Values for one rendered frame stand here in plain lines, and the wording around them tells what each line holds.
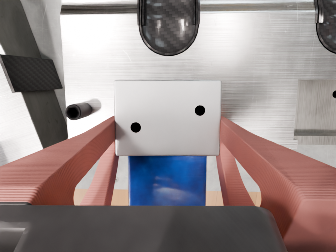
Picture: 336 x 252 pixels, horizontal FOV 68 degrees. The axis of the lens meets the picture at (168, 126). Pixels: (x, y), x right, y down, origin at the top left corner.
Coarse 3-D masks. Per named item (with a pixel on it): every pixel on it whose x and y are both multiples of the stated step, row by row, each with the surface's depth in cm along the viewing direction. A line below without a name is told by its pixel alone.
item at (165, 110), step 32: (128, 96) 11; (160, 96) 11; (192, 96) 11; (128, 128) 12; (160, 128) 12; (192, 128) 12; (128, 160) 13; (160, 160) 13; (192, 160) 13; (128, 192) 14; (160, 192) 13; (192, 192) 13
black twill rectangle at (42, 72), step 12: (0, 60) 19; (12, 60) 20; (24, 60) 21; (36, 60) 23; (48, 60) 24; (12, 72) 19; (24, 72) 21; (36, 72) 22; (48, 72) 24; (12, 84) 19; (24, 84) 20; (36, 84) 22; (48, 84) 23; (60, 84) 25
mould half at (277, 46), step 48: (96, 0) 16; (240, 0) 15; (288, 0) 15; (96, 48) 16; (144, 48) 16; (192, 48) 16; (240, 48) 15; (288, 48) 15; (96, 96) 16; (240, 96) 16; (288, 96) 16; (288, 144) 16
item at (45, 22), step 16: (32, 0) 24; (48, 0) 24; (32, 16) 24; (48, 16) 24; (32, 32) 25; (48, 32) 25; (48, 48) 25; (64, 96) 26; (64, 112) 26; (208, 160) 26; (320, 160) 25; (208, 176) 26
